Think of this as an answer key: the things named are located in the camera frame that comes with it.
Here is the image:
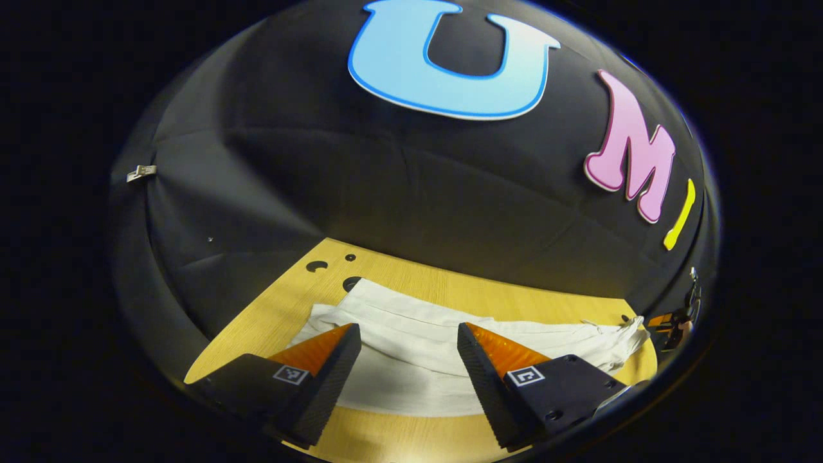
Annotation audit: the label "black backdrop cloth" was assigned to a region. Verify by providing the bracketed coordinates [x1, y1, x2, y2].
[108, 0, 722, 386]

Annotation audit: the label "white jeans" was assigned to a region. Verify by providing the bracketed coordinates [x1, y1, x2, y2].
[289, 277, 652, 418]

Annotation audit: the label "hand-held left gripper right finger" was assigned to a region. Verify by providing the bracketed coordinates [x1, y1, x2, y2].
[457, 323, 644, 453]

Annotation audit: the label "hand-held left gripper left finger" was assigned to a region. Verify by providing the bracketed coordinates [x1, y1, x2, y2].
[190, 323, 363, 449]

